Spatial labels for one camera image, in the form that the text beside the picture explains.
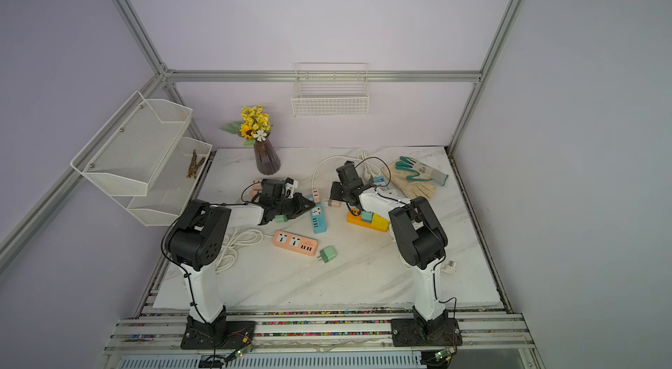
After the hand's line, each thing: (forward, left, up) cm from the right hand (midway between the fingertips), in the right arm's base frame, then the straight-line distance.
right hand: (337, 193), depth 100 cm
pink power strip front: (-20, +15, -2) cm, 25 cm away
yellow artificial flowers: (+15, +29, +23) cm, 40 cm away
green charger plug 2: (-10, +21, -1) cm, 23 cm away
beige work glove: (+5, -32, -5) cm, 32 cm away
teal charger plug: (-12, -11, +3) cm, 16 cm away
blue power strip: (-10, +7, -2) cm, 12 cm away
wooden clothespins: (+7, +54, +11) cm, 55 cm away
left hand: (-6, +9, -2) cm, 11 cm away
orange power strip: (-14, -15, +1) cm, 20 cm away
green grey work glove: (+13, -38, -4) cm, 40 cm away
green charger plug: (-23, +3, -3) cm, 24 cm away
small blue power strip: (+8, -18, -3) cm, 20 cm away
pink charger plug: (-3, +8, +3) cm, 9 cm away
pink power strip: (+2, +32, +2) cm, 32 cm away
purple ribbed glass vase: (+15, +29, +4) cm, 33 cm away
